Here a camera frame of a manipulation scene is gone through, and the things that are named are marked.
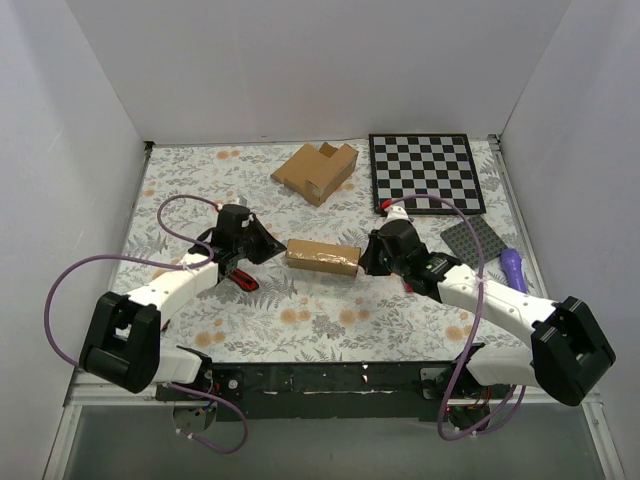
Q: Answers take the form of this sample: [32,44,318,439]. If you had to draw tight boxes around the black white chessboard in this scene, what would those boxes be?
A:
[368,133,486,215]

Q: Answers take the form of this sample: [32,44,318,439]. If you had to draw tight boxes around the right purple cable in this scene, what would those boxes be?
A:
[394,194,526,441]

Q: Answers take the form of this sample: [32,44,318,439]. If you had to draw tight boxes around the purple toy microphone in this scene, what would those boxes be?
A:
[500,248,528,294]

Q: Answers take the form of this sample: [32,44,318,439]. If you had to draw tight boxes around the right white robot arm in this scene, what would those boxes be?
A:
[359,219,616,406]

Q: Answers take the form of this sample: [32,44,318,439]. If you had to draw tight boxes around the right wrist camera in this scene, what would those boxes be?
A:
[381,200,411,224]

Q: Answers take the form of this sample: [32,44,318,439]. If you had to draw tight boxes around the open brown cardboard box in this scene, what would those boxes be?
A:
[271,142,358,207]

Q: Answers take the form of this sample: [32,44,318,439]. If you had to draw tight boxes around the red black utility knife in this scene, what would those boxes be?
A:
[229,269,259,292]

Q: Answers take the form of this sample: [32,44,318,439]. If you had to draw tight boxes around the floral table mat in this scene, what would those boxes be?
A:
[113,140,519,362]

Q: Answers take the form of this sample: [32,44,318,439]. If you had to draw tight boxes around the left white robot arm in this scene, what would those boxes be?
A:
[79,204,286,400]

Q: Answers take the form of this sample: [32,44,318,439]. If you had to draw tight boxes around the brown cardboard box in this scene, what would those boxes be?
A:
[271,142,358,207]
[285,239,360,277]

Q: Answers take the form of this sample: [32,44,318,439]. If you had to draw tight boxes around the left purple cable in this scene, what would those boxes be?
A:
[44,194,250,455]

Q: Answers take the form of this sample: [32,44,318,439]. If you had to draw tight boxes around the grey studded baseplate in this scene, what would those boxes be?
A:
[440,215,507,268]

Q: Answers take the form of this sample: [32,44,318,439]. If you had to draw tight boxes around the purple cable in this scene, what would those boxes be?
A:
[44,194,250,455]
[394,194,526,441]

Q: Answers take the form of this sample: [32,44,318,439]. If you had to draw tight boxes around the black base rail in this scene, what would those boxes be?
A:
[154,360,516,424]

